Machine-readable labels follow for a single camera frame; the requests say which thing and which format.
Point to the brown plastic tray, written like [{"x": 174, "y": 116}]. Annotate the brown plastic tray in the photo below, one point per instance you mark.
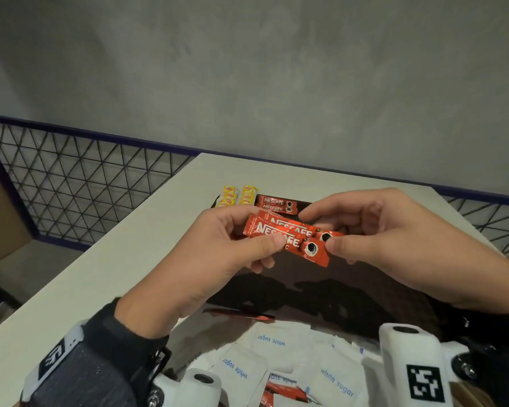
[{"x": 356, "y": 292}]

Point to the white sugar sachets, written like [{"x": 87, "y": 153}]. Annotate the white sugar sachets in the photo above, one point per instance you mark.
[{"x": 322, "y": 360}]

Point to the black metal table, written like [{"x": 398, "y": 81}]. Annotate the black metal table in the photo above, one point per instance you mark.
[{"x": 0, "y": 296}]

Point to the white box with marker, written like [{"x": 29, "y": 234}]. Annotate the white box with marker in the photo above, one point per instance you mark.
[{"x": 195, "y": 389}]

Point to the black left wrist band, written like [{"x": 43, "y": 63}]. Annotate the black left wrist band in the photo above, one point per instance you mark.
[{"x": 97, "y": 364}]

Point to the black wrist band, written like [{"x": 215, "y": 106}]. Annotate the black wrist band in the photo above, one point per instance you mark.
[
  {"x": 97, "y": 364},
  {"x": 496, "y": 347}
]

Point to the cardboard box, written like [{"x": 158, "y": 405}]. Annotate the cardboard box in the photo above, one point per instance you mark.
[{"x": 4, "y": 216}]

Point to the person's right hand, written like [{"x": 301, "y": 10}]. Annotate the person's right hand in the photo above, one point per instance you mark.
[{"x": 415, "y": 245}]

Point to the black right wrist band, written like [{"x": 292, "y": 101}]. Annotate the black right wrist band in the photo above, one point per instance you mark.
[{"x": 496, "y": 347}]

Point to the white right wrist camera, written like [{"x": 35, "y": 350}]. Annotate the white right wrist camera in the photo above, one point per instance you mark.
[{"x": 415, "y": 360}]

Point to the person's left hand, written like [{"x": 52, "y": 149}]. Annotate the person's left hand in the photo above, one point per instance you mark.
[{"x": 199, "y": 267}]

